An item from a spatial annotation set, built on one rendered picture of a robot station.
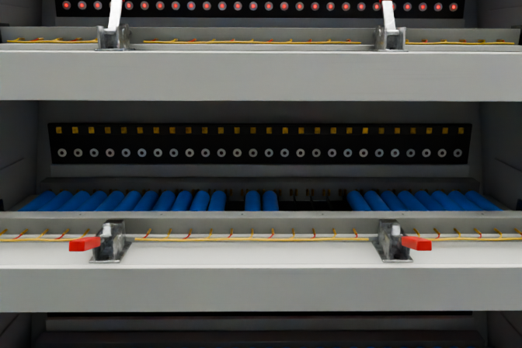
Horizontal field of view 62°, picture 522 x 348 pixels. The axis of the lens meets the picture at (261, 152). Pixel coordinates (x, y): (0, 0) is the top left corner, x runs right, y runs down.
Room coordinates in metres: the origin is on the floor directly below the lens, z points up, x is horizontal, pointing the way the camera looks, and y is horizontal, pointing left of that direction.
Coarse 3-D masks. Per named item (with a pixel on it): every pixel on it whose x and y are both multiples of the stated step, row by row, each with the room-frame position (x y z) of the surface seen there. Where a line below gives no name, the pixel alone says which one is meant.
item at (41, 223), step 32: (0, 224) 0.44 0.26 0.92; (32, 224) 0.44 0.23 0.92; (64, 224) 0.44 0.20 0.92; (96, 224) 0.44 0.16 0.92; (128, 224) 0.44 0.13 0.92; (160, 224) 0.44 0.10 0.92; (192, 224) 0.44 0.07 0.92; (224, 224) 0.44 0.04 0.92; (256, 224) 0.44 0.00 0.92; (288, 224) 0.44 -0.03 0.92; (320, 224) 0.44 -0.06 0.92; (352, 224) 0.44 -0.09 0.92; (416, 224) 0.44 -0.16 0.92; (448, 224) 0.44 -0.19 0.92; (480, 224) 0.44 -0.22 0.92; (512, 224) 0.44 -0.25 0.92
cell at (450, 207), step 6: (438, 192) 0.52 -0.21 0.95; (438, 198) 0.51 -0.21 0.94; (444, 198) 0.51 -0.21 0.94; (450, 198) 0.50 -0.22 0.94; (444, 204) 0.50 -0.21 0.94; (450, 204) 0.49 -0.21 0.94; (456, 204) 0.48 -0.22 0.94; (450, 210) 0.48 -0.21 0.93; (456, 210) 0.47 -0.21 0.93; (462, 210) 0.47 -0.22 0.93
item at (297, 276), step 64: (0, 192) 0.50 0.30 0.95; (512, 192) 0.52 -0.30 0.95; (0, 256) 0.41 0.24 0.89; (64, 256) 0.41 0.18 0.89; (128, 256) 0.41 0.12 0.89; (192, 256) 0.41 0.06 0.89; (256, 256) 0.41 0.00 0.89; (320, 256) 0.41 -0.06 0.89; (448, 256) 0.41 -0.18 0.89; (512, 256) 0.41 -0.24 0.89
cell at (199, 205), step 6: (198, 192) 0.52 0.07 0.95; (204, 192) 0.52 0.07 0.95; (198, 198) 0.50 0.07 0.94; (204, 198) 0.51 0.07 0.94; (192, 204) 0.49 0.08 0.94; (198, 204) 0.48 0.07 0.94; (204, 204) 0.49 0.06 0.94; (192, 210) 0.47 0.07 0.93; (198, 210) 0.47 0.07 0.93; (204, 210) 0.48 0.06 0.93
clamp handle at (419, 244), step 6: (396, 228) 0.40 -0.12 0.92; (396, 234) 0.41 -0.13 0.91; (396, 240) 0.39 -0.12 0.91; (402, 240) 0.37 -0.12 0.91; (408, 240) 0.36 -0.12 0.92; (414, 240) 0.34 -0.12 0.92; (420, 240) 0.34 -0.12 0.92; (426, 240) 0.34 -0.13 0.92; (408, 246) 0.36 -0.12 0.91; (414, 246) 0.34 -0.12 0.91; (420, 246) 0.34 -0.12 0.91; (426, 246) 0.34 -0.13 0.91
